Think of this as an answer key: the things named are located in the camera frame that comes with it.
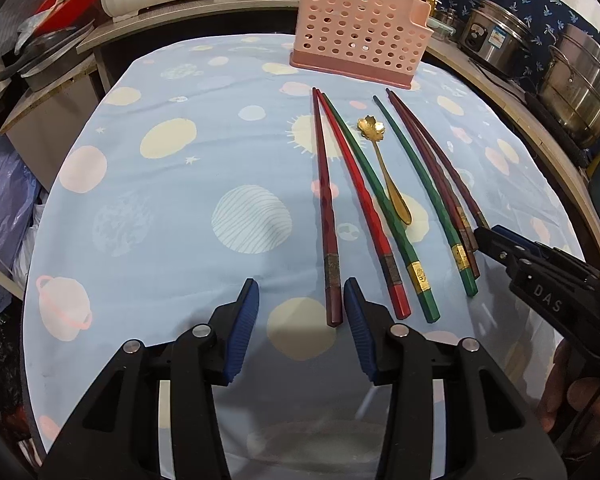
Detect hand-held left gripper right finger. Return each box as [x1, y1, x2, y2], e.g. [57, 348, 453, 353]
[343, 277, 568, 480]

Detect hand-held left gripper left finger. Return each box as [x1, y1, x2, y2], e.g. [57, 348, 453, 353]
[40, 278, 261, 480]

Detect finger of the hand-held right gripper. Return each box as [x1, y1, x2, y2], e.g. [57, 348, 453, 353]
[492, 225, 588, 272]
[474, 227, 532, 281]

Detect blue planet-print tablecloth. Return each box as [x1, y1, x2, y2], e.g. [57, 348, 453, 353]
[24, 34, 588, 461]

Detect person's right hand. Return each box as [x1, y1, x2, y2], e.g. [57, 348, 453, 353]
[536, 340, 600, 456]

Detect clear glass container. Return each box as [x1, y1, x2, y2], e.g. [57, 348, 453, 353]
[432, 10, 463, 43]

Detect pair of maroon chopsticks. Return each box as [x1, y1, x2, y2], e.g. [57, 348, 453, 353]
[386, 88, 481, 281]

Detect red chopstick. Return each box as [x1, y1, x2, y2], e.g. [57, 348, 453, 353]
[316, 89, 412, 320]

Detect pink perforated utensil holder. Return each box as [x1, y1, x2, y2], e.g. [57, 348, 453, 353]
[289, 0, 435, 91]

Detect maroon chopstick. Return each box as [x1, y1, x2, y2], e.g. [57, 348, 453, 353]
[387, 89, 491, 232]
[311, 87, 344, 328]

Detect black frying pans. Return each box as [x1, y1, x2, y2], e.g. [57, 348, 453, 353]
[0, 25, 96, 91]

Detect wooden counter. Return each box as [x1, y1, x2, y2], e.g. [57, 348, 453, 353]
[77, 0, 301, 53]

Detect steel rice cooker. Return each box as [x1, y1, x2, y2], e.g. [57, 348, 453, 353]
[460, 0, 533, 73]

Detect gold flower-shaped spoon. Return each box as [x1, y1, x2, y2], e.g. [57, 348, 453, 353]
[356, 115, 412, 226]

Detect large steel pot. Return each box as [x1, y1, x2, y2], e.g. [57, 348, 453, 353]
[537, 24, 600, 148]

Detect purple plastic bag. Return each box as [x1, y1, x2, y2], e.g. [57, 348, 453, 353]
[0, 135, 41, 301]

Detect green chopstick gold band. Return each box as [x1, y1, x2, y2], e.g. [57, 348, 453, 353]
[323, 92, 441, 323]
[373, 95, 479, 297]

